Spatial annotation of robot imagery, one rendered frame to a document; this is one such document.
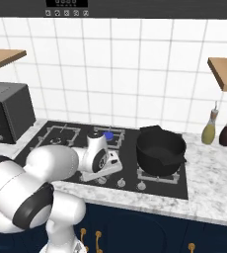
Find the black gas hob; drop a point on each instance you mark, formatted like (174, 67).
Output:
(128, 154)

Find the black cooking pot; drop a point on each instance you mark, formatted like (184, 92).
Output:
(160, 153)

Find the navy cabinet door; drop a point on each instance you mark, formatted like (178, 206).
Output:
(135, 230)
(88, 227)
(211, 238)

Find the yellow oil bottle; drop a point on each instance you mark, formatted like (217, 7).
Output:
(209, 131)

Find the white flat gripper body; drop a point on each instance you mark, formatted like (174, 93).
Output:
(103, 170)

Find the blue burner flame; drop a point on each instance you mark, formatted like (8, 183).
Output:
(109, 135)

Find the dark range hood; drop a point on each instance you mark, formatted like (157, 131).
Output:
(135, 8)

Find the silver hob knob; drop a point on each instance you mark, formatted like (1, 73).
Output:
(102, 180)
(121, 182)
(140, 186)

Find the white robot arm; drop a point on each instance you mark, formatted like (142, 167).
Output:
(49, 164)

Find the black toaster oven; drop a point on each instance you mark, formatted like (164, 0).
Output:
(10, 112)

